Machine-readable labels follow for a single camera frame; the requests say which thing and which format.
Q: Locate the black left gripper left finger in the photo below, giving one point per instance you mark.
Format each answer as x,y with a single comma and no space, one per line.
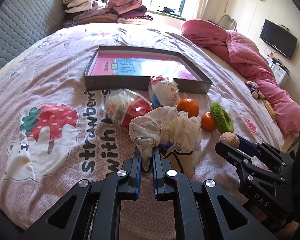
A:
90,210

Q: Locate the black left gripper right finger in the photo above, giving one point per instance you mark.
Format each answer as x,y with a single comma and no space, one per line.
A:
203,210

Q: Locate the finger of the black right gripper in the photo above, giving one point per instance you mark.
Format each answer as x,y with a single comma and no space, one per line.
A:
255,182
267,154

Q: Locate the walnut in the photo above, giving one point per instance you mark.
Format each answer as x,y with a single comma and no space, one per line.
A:
230,139

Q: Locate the white drawstring cloth pouch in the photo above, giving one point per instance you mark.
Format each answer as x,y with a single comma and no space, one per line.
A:
166,124

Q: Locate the orange tangerine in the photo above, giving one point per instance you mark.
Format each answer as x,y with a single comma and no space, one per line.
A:
207,122
190,106

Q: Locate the red white snack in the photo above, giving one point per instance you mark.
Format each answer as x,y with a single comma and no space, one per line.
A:
123,105

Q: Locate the white blue snack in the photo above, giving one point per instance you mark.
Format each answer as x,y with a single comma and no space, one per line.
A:
163,91

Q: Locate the blue cookie snack packet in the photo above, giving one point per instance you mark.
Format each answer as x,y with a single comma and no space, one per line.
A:
163,148

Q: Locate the small doll toy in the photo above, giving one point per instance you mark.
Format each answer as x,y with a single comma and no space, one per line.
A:
254,90

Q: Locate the white bedside cabinet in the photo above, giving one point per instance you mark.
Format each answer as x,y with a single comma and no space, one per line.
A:
280,72

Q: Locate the pink strawberry print bedspread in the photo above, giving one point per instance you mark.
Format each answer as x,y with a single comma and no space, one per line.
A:
53,132

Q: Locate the dark shallow cardboard box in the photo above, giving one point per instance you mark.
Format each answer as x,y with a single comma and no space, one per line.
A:
199,86

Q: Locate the pink quilted blanket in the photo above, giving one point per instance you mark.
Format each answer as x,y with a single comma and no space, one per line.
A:
243,55

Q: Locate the black flat television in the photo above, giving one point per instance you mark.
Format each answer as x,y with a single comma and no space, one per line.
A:
279,38

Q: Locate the pink blue book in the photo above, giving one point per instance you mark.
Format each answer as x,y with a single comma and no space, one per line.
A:
138,65

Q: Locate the pile of folded clothes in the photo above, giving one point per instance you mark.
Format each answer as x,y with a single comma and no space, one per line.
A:
105,11

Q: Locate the grey quilted headboard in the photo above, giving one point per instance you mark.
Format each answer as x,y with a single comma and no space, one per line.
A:
24,22

